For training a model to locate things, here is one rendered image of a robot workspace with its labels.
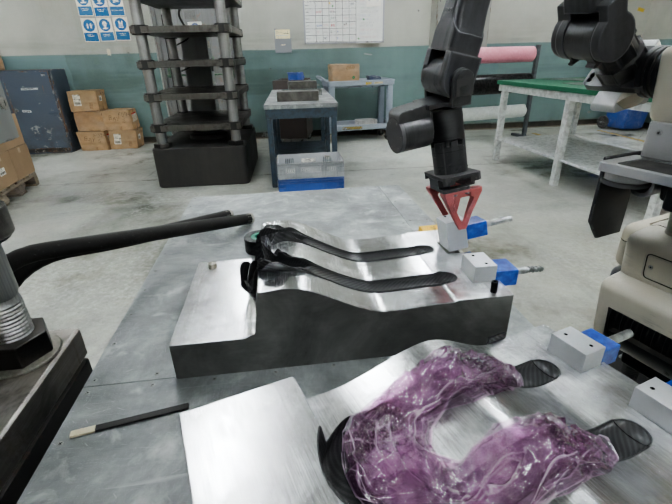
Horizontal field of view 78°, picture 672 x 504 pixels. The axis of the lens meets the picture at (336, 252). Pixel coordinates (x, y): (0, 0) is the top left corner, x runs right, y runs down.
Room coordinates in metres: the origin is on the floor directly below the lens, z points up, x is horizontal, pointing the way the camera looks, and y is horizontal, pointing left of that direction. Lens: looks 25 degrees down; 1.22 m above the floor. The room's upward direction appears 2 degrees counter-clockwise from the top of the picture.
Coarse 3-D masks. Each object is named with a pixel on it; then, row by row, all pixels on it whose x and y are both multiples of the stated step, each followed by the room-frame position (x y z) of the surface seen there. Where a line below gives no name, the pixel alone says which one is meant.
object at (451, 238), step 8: (440, 216) 0.72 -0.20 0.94; (448, 216) 0.71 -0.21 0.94; (472, 216) 0.73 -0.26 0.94; (504, 216) 0.71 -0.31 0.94; (440, 224) 0.70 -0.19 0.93; (448, 224) 0.68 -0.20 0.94; (472, 224) 0.68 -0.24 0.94; (480, 224) 0.69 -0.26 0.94; (488, 224) 0.70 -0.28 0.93; (496, 224) 0.71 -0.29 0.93; (440, 232) 0.71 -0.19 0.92; (448, 232) 0.67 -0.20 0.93; (456, 232) 0.68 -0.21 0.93; (464, 232) 0.68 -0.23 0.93; (472, 232) 0.68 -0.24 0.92; (480, 232) 0.68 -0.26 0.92; (440, 240) 0.71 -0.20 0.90; (448, 240) 0.67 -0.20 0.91; (456, 240) 0.67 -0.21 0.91; (464, 240) 0.68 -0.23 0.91; (448, 248) 0.67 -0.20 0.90; (456, 248) 0.67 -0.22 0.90
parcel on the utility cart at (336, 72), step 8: (328, 64) 6.68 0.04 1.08; (336, 64) 6.60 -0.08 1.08; (344, 64) 6.46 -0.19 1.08; (352, 64) 6.48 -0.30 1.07; (328, 72) 6.66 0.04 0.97; (336, 72) 6.43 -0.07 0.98; (344, 72) 6.45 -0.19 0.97; (352, 72) 6.48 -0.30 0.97; (328, 80) 6.71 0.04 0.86; (336, 80) 6.43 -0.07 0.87; (344, 80) 6.46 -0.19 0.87; (352, 80) 6.48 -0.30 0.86
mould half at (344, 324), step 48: (336, 240) 0.73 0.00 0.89; (384, 240) 0.75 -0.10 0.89; (432, 240) 0.73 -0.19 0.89; (192, 288) 0.62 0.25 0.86; (240, 288) 0.62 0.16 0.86; (288, 288) 0.49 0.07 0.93; (336, 288) 0.53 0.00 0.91; (432, 288) 0.56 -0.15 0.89; (480, 288) 0.55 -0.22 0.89; (192, 336) 0.49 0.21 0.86; (240, 336) 0.48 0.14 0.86; (288, 336) 0.49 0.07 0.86; (336, 336) 0.49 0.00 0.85; (384, 336) 0.50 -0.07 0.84; (432, 336) 0.51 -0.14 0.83; (480, 336) 0.52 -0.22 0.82
